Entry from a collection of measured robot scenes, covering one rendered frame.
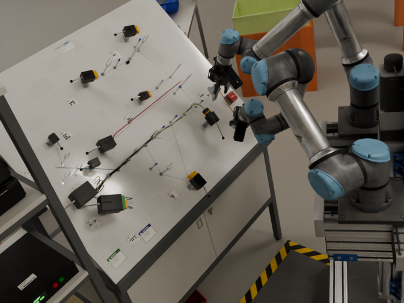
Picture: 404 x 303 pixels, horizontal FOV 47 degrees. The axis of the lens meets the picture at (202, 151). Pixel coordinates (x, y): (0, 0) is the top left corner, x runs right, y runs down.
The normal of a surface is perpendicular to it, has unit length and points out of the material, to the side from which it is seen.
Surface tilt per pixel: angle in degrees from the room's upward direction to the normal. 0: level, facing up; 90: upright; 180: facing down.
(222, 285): 0
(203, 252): 90
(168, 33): 49
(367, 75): 7
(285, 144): 0
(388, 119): 90
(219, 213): 90
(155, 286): 90
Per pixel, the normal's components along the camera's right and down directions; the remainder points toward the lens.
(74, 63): 0.43, -0.33
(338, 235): -0.22, 0.62
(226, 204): 0.76, 0.24
